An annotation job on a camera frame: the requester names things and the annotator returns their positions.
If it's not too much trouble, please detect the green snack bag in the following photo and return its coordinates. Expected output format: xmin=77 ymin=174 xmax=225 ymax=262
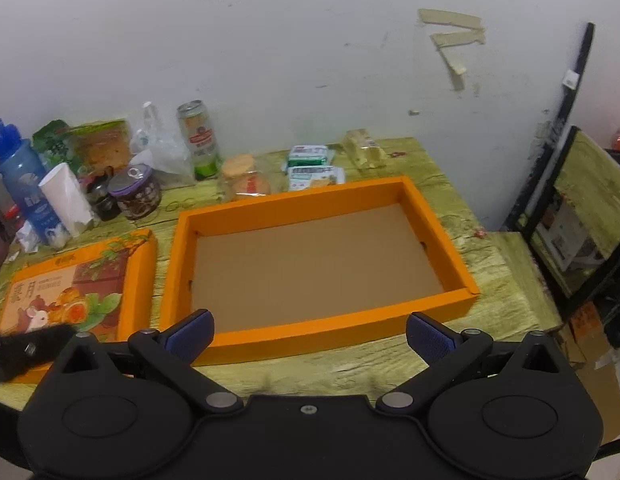
xmin=32 ymin=120 xmax=80 ymax=176

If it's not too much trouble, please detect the blue water bottle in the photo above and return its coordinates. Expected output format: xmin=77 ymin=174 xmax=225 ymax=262
xmin=0 ymin=118 xmax=73 ymax=248

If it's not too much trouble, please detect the orange cardboard box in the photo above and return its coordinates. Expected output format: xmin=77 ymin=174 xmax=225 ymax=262
xmin=160 ymin=176 xmax=480 ymax=367

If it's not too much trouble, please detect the orange printed box lid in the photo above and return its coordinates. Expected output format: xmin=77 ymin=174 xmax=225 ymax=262
xmin=0 ymin=228 xmax=158 ymax=386

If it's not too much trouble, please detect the brown cardboard box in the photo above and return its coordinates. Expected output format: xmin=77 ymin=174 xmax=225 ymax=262
xmin=555 ymin=305 xmax=620 ymax=446

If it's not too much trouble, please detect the soda cracker packet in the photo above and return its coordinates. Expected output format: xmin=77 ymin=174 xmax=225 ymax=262
xmin=345 ymin=128 xmax=391 ymax=170

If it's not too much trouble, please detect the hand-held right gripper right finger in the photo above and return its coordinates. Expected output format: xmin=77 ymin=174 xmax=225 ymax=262
xmin=376 ymin=312 xmax=571 ymax=413

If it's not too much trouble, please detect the dark glass jar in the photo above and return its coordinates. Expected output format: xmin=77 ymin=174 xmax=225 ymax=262
xmin=84 ymin=170 xmax=121 ymax=222

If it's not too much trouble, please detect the green wood-grain desktop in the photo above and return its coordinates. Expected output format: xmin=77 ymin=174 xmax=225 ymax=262
xmin=0 ymin=137 xmax=546 ymax=411

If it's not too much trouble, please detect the purple lid food can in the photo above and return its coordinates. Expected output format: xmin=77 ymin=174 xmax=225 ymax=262
xmin=108 ymin=164 xmax=163 ymax=220

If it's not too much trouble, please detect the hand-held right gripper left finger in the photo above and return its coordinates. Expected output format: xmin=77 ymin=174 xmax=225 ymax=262
xmin=54 ymin=310 xmax=243 ymax=414

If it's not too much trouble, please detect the clear plastic bag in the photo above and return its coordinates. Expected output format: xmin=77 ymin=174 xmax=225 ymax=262
xmin=130 ymin=101 xmax=195 ymax=190

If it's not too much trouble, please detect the wood-grain black frame chair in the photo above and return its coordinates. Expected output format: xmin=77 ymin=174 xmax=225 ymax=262
xmin=490 ymin=125 xmax=620 ymax=333

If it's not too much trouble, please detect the black pole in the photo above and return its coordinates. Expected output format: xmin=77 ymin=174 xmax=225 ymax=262
xmin=532 ymin=22 xmax=596 ymax=233

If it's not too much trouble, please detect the green silver beer can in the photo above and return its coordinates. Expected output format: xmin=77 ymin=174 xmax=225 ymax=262
xmin=177 ymin=100 xmax=223 ymax=181

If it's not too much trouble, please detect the orange snack bag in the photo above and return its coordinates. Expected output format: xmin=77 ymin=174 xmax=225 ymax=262
xmin=70 ymin=119 xmax=133 ymax=173

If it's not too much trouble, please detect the walnut biscuit packet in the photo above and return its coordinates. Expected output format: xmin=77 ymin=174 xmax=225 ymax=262
xmin=287 ymin=144 xmax=335 ymax=168
xmin=288 ymin=165 xmax=347 ymax=192

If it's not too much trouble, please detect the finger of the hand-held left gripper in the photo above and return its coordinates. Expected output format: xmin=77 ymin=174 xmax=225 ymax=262
xmin=0 ymin=324 xmax=75 ymax=386

